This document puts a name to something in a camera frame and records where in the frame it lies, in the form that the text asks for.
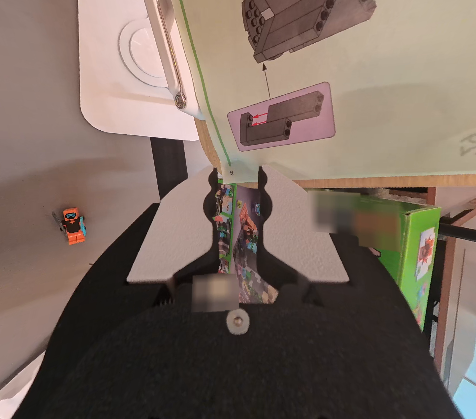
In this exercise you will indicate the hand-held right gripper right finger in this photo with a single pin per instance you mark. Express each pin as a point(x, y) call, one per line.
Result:
point(290, 237)

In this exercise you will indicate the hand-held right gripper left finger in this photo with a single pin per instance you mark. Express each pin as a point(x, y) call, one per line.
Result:
point(174, 237)

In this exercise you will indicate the instruction booklet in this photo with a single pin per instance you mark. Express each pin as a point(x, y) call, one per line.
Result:
point(409, 92)

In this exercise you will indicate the white book stand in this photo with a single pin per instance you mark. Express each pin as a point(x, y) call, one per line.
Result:
point(111, 36)

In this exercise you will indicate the background wooden desk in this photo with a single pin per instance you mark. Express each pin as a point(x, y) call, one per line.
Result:
point(444, 315)

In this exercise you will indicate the grey desk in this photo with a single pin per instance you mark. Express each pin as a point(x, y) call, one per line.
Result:
point(37, 129)

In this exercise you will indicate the orange toy minifigure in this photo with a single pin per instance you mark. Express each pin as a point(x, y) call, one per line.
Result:
point(72, 225)

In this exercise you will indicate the green toy set box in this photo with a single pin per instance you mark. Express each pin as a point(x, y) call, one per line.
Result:
point(412, 277)

